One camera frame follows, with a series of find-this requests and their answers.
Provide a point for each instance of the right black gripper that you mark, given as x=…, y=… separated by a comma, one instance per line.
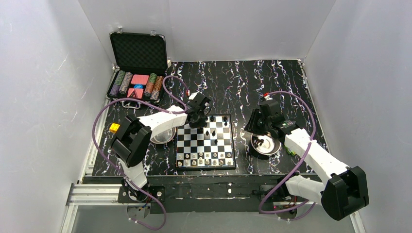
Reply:
x=254, y=125

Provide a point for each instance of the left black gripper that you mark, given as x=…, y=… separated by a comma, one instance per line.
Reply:
x=197, y=119

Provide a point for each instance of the black and white chessboard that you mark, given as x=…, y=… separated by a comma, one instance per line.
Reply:
x=207, y=148

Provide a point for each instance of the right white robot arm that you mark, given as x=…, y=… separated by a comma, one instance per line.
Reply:
x=341, y=191

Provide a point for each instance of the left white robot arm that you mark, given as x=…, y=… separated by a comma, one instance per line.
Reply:
x=131, y=140

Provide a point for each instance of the black chess pieces in bowl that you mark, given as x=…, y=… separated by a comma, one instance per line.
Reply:
x=256, y=141

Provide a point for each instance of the steel bowl with chess pieces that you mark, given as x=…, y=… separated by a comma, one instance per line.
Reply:
x=269, y=147

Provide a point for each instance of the green toy car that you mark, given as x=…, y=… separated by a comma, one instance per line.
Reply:
x=290, y=152

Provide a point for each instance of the small steel bowl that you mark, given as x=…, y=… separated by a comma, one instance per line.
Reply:
x=164, y=137

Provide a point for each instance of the black poker chip case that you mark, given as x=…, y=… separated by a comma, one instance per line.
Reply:
x=137, y=53

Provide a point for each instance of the colourful toy block car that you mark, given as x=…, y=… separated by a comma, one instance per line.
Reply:
x=114, y=127

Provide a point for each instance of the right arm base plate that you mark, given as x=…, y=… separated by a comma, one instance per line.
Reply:
x=281, y=194

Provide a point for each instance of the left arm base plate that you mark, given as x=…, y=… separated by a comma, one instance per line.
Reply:
x=129, y=195

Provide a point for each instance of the aluminium frame rail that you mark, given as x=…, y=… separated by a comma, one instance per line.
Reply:
x=209, y=190

